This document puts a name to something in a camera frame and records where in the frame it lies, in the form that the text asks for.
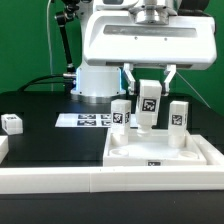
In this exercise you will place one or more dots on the white square table top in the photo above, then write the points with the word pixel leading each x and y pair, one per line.
pixel 152 150

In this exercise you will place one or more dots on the white base marker plate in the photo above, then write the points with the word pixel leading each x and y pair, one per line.
pixel 87 120

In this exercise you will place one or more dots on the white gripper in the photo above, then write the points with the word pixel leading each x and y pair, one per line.
pixel 112 39

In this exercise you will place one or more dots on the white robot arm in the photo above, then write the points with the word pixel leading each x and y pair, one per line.
pixel 103 83

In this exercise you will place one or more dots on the white u-shaped obstacle fence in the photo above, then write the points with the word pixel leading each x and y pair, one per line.
pixel 109 179

